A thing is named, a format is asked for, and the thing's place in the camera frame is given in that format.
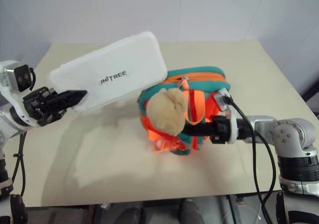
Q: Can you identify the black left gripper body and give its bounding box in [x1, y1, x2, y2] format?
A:
[22, 86, 68, 127]

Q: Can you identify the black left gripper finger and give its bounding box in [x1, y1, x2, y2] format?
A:
[57, 90, 88, 110]

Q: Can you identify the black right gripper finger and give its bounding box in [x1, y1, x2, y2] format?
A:
[185, 123, 212, 132]
[183, 130, 212, 137]

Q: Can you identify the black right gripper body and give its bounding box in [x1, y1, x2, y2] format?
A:
[208, 116, 234, 144]

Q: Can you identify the orange and teal backpack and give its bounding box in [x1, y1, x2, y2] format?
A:
[138, 66, 231, 156]

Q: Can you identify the white plastic Unitree box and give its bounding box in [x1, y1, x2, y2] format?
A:
[48, 30, 168, 113]

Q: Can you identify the beige plush toy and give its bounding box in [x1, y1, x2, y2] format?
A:
[146, 87, 188, 137]

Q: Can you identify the dark rounded shape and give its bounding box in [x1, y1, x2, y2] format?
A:
[178, 198, 204, 224]
[116, 206, 147, 224]

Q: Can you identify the black rounded robot part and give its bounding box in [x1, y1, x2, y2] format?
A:
[9, 194, 29, 224]

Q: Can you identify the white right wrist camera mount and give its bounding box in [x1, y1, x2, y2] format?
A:
[213, 88, 241, 145]

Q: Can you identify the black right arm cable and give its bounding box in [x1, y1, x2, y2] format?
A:
[222, 95, 277, 224]

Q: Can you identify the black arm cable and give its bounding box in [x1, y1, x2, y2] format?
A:
[222, 95, 277, 224]
[11, 131, 28, 198]

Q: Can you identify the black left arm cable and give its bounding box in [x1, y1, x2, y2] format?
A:
[11, 131, 28, 198]

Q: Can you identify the metal table frame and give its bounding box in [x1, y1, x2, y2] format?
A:
[218, 195, 252, 224]

